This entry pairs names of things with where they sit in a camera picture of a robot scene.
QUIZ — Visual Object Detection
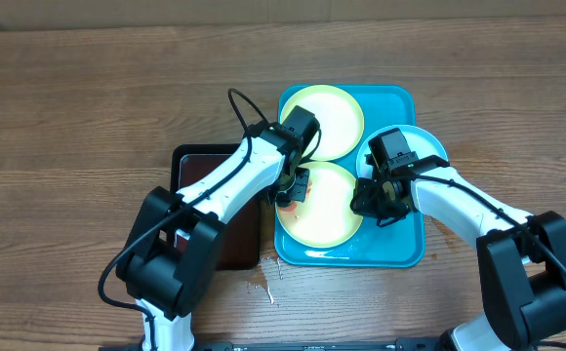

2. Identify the green dish sponge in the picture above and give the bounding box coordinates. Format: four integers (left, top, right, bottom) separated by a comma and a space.
277, 202, 303, 213

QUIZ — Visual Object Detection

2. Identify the yellow-green plate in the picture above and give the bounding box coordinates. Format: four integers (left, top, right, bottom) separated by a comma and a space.
276, 162, 363, 249
279, 85, 365, 161

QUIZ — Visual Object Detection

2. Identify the light blue plate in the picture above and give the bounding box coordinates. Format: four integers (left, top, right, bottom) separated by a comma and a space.
355, 125, 449, 178

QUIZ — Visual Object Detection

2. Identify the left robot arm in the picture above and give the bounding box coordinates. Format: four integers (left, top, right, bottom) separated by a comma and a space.
110, 106, 320, 350

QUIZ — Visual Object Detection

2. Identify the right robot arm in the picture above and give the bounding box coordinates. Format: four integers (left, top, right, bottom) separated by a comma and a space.
350, 126, 566, 350

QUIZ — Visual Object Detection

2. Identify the teal plastic tray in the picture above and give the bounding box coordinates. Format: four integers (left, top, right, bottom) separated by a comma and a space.
274, 85, 425, 268

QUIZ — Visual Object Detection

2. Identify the black water tray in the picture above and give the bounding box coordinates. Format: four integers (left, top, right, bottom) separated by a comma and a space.
170, 143, 261, 271

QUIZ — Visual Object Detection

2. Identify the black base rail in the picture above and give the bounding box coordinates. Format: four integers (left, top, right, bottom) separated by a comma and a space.
98, 335, 460, 351

